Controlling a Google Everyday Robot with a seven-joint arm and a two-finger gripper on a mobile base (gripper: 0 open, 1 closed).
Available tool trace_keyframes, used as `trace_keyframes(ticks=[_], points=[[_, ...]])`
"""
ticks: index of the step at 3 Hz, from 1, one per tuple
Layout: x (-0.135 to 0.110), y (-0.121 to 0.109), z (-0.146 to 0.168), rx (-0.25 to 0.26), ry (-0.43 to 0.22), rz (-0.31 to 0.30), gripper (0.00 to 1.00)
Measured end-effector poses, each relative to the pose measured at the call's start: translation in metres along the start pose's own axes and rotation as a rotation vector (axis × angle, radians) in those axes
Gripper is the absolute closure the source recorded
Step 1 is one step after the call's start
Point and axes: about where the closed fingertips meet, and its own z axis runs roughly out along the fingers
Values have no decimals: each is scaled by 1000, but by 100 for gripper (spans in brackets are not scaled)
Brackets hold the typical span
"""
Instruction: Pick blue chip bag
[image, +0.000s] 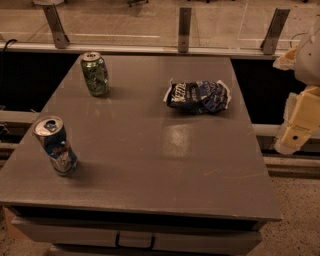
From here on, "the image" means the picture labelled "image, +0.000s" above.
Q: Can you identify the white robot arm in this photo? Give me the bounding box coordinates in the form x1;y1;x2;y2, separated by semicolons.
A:
273;19;320;155

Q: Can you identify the blue crumpled chip bag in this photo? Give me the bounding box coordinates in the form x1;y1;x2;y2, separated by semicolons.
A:
163;80;231;114

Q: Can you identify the green soda can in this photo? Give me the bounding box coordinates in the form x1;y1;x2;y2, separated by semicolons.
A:
81;52;109;97

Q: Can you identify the grey cabinet drawer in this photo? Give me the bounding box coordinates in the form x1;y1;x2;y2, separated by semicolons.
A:
12;217;262;256

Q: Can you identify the grey railing ledge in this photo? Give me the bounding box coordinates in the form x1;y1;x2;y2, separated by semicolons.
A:
6;42;286;60

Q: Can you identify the blue silver soda can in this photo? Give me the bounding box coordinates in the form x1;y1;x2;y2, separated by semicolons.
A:
32;116;78;176

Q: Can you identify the right metal railing bracket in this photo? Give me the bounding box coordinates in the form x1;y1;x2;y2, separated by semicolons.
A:
260;8;290;55

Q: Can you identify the metal railing bracket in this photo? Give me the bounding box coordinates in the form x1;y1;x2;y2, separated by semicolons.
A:
42;4;69;49
178;7;192;53
260;8;290;55

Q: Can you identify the middle metal railing bracket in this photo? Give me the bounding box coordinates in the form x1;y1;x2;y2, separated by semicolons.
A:
178;7;192;53

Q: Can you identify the black drawer handle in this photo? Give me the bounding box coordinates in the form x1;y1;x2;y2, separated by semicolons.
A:
115;231;156;250

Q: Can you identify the left metal railing bracket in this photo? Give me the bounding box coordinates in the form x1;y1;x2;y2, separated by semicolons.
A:
42;4;69;49

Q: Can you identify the black cable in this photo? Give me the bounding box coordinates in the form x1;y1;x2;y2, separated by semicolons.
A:
0;38;18;84

